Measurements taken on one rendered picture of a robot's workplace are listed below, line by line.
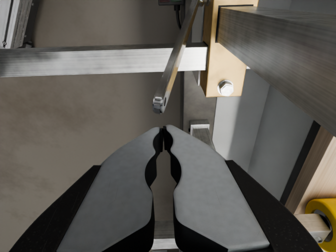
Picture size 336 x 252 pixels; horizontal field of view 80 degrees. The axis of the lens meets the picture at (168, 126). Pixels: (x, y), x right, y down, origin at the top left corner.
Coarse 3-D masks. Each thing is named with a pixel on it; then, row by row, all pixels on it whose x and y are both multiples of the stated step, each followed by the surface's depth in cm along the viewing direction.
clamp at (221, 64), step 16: (224, 0) 22; (240, 0) 22; (256, 0) 22; (208, 16) 24; (208, 32) 24; (208, 48) 25; (224, 48) 24; (208, 64) 25; (224, 64) 25; (240, 64) 25; (208, 80) 26; (240, 80) 26; (208, 96) 28; (224, 96) 28
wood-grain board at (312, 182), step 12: (324, 132) 30; (312, 144) 32; (324, 144) 30; (312, 156) 32; (324, 156) 30; (312, 168) 32; (324, 168) 31; (300, 180) 35; (312, 180) 33; (324, 180) 33; (300, 192) 36; (312, 192) 35; (324, 192) 35; (288, 204) 39; (300, 204) 36
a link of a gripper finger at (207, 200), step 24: (168, 144) 12; (192, 144) 10; (192, 168) 9; (216, 168) 9; (192, 192) 8; (216, 192) 8; (240, 192) 8; (192, 216) 7; (216, 216) 7; (240, 216) 7; (192, 240) 7; (216, 240) 6; (240, 240) 6; (264, 240) 6
